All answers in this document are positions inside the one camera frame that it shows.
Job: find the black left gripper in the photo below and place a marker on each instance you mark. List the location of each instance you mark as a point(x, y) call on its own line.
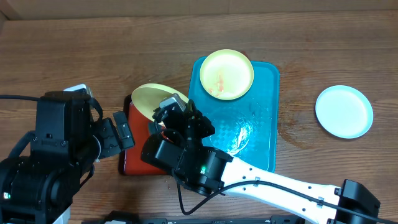
point(111, 145)

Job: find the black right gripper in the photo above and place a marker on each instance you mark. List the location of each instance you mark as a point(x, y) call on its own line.
point(185, 119)

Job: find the yellow plate front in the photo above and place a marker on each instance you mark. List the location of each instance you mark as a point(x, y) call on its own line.
point(147, 97)

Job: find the yellow plate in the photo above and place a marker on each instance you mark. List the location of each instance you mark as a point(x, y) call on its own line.
point(147, 97)
point(226, 74)

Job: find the yellow plate back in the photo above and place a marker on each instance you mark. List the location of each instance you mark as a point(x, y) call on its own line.
point(226, 74)

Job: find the white round plate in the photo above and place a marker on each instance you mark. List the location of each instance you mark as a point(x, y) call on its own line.
point(344, 112)

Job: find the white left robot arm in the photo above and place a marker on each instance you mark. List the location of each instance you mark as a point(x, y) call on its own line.
point(41, 175)

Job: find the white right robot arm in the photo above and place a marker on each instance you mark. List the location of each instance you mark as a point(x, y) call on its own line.
point(178, 150)

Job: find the black tray with red water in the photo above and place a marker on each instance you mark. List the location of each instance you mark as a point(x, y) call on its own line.
point(130, 162)

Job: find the blue plastic serving tray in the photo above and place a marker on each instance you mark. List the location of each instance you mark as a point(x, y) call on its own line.
point(245, 127)

